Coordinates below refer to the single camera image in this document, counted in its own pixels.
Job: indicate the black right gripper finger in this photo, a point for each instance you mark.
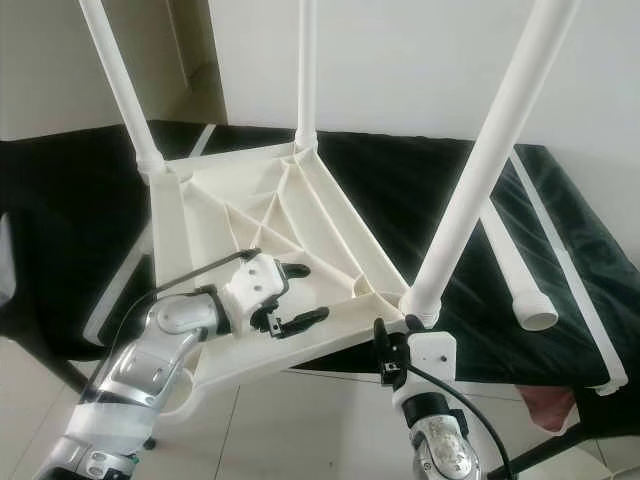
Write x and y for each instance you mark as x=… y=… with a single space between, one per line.
x=412 y=327
x=383 y=342

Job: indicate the pink soft object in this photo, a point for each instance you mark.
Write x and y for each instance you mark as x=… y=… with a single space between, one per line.
x=550 y=407

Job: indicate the black table cloth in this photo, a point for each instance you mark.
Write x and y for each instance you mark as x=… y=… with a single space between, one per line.
x=80 y=220

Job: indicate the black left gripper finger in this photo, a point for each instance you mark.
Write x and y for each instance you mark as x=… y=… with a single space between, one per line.
x=303 y=320
x=295 y=270

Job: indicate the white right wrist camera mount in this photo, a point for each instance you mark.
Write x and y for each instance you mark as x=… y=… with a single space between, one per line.
x=435 y=355

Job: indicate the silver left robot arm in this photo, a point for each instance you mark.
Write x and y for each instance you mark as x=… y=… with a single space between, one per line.
x=175 y=330

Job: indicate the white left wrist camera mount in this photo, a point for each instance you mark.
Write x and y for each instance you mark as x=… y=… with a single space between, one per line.
x=255 y=285

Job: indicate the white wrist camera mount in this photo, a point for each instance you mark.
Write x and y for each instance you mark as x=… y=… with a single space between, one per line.
x=435 y=355
x=255 y=285

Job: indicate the white plastic table top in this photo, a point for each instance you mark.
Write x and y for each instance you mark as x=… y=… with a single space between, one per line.
x=260 y=200

